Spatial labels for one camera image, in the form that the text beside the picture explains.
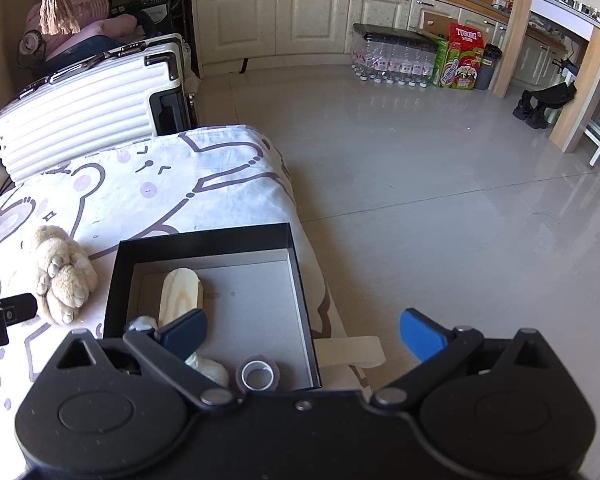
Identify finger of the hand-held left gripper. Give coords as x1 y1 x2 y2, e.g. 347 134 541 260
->
0 292 38 325

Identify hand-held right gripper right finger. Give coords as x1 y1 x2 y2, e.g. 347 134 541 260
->
370 309 573 407

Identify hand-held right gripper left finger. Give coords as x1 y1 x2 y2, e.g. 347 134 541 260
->
42 309 237 407

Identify wooden block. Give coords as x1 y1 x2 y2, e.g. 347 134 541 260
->
157 268 204 328

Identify beige plush toy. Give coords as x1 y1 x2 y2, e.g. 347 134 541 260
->
30 225 99 325

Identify brown tape roll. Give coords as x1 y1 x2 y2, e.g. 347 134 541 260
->
235 356 282 395

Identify black cardboard box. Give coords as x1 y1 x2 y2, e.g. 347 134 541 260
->
103 223 322 395

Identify bear printed blanket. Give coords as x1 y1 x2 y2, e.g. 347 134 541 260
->
0 125 367 480

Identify white ribbed suitcase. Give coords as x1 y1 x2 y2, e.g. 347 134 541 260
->
0 33 193 184

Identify black shoes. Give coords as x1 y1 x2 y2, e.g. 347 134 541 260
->
512 81 579 129

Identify green carton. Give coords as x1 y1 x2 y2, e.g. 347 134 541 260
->
431 37 485 92

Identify black trash bin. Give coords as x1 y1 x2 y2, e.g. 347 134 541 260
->
476 43 504 92

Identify pack of water bottles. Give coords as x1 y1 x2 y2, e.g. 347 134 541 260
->
351 23 439 87

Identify red carton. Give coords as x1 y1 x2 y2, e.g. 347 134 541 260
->
449 22 487 52

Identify pink tasselled cloth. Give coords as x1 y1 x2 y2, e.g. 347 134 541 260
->
19 0 142 57

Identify brown cardboard box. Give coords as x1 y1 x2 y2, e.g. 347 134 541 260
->
418 11 451 42

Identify wooden table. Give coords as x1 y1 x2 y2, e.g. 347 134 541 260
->
490 0 600 154

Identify cream kitchen cabinets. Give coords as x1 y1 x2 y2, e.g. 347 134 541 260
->
185 0 571 92

